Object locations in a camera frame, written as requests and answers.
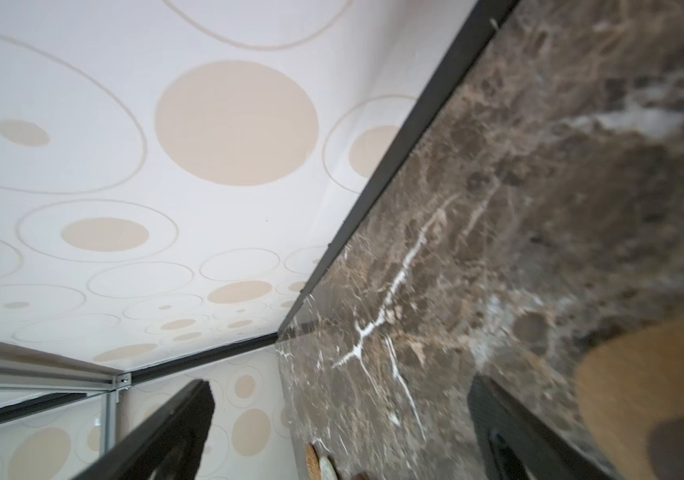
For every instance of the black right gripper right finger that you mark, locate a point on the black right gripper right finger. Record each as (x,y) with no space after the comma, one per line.
(515,444)

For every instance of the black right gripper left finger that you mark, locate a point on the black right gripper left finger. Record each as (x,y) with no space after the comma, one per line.
(169,444)

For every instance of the woven rattan round coaster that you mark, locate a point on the woven rattan round coaster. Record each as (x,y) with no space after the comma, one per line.
(312,463)

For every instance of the white multicolour stitched coaster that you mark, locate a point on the white multicolour stitched coaster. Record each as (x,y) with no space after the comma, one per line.
(327,469)

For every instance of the cork paw print coaster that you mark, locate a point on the cork paw print coaster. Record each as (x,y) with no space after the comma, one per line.
(630,394)

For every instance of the aluminium frame rail left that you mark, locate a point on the aluminium frame rail left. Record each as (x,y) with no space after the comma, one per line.
(109,421)

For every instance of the aluminium frame rail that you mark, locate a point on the aluminium frame rail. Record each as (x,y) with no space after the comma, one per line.
(23,368)
(109,421)

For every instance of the aluminium frame rail back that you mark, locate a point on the aluminium frame rail back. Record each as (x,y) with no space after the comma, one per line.
(23,368)

